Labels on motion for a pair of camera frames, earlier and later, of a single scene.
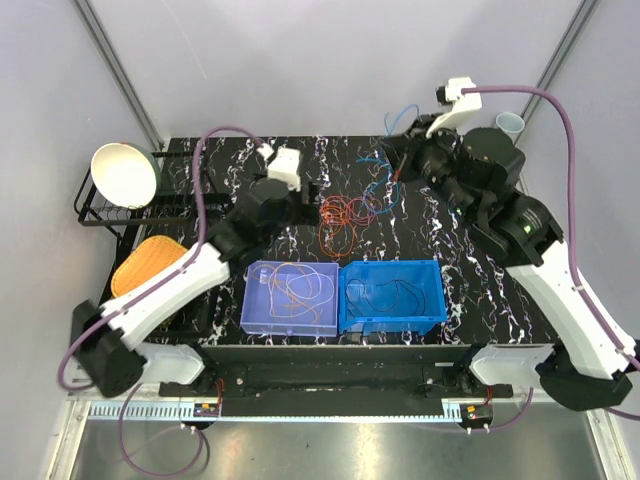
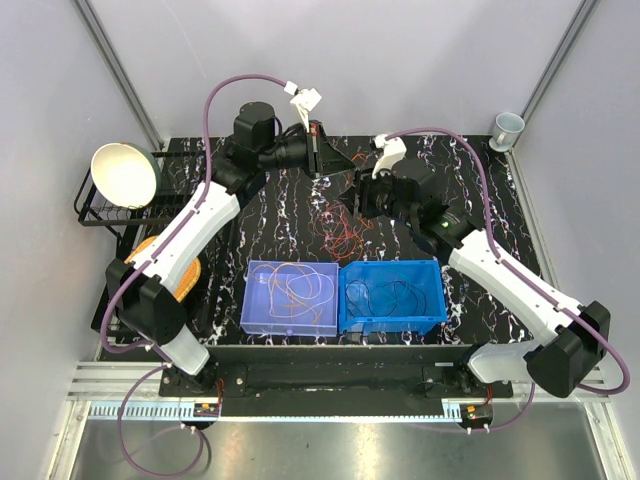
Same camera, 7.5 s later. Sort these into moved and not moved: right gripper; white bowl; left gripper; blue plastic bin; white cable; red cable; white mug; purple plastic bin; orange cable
Moved: orange cable; left gripper; right gripper; red cable
Not moved: blue plastic bin; purple plastic bin; white mug; white cable; white bowl
